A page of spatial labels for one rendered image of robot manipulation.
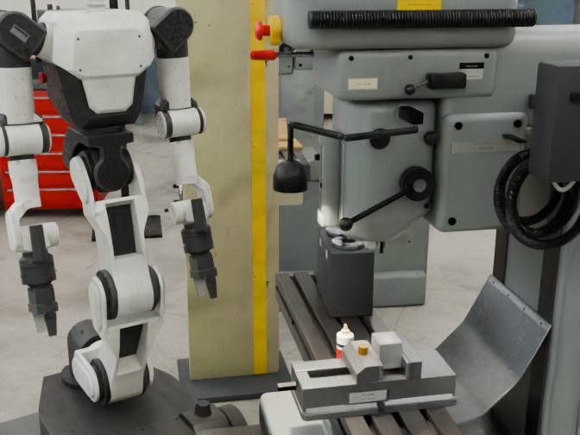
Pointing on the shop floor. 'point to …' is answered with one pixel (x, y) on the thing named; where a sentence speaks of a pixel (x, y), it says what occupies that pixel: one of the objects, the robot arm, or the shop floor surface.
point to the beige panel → (235, 205)
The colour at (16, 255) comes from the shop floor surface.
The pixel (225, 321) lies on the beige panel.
